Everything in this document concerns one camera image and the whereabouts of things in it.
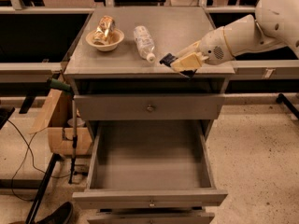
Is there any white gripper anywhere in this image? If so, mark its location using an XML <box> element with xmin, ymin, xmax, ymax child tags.
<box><xmin>176</xmin><ymin>27</ymin><xmax>234</xmax><ymax>70</ymax></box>

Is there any clear plastic water bottle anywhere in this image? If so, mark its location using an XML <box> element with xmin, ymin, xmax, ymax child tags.
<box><xmin>134</xmin><ymin>25</ymin><xmax>156</xmax><ymax>63</ymax></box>

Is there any bottom drawer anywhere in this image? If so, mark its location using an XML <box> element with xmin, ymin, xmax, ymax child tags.
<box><xmin>87</xmin><ymin>211</ymin><xmax>214</xmax><ymax>224</ymax></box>

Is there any beige ceramic bowl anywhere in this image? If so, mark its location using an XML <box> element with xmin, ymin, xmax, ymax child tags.
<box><xmin>86</xmin><ymin>29</ymin><xmax>124</xmax><ymax>52</ymax></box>

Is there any closed top drawer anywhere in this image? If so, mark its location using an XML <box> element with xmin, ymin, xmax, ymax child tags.
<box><xmin>75</xmin><ymin>94</ymin><xmax>224</xmax><ymax>120</ymax></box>

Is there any grey drawer cabinet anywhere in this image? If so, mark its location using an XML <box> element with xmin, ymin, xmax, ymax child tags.
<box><xmin>64</xmin><ymin>7</ymin><xmax>234</xmax><ymax>217</ymax></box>

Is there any crumpled orange snack bag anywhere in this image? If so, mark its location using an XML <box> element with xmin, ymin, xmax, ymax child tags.
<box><xmin>93</xmin><ymin>16</ymin><xmax>115</xmax><ymax>45</ymax></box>

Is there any black stand leg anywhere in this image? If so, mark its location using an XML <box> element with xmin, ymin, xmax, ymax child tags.
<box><xmin>25</xmin><ymin>154</ymin><xmax>61</xmax><ymax>224</ymax></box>

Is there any black floor cable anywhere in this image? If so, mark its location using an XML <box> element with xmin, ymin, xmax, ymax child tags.
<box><xmin>7</xmin><ymin>119</ymin><xmax>72</xmax><ymax>202</ymax></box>

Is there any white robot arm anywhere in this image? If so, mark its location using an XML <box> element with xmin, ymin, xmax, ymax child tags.
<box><xmin>170</xmin><ymin>0</ymin><xmax>299</xmax><ymax>72</ymax></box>

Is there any black shoe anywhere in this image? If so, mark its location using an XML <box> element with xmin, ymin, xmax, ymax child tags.
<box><xmin>36</xmin><ymin>202</ymin><xmax>73</xmax><ymax>224</ymax></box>

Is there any open middle drawer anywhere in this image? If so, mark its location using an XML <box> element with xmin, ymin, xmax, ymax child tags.
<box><xmin>73</xmin><ymin>120</ymin><xmax>227</xmax><ymax>209</ymax></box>

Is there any green handled pole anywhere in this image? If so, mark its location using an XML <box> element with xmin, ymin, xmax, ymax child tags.
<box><xmin>47</xmin><ymin>77</ymin><xmax>78</xmax><ymax>184</ymax></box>

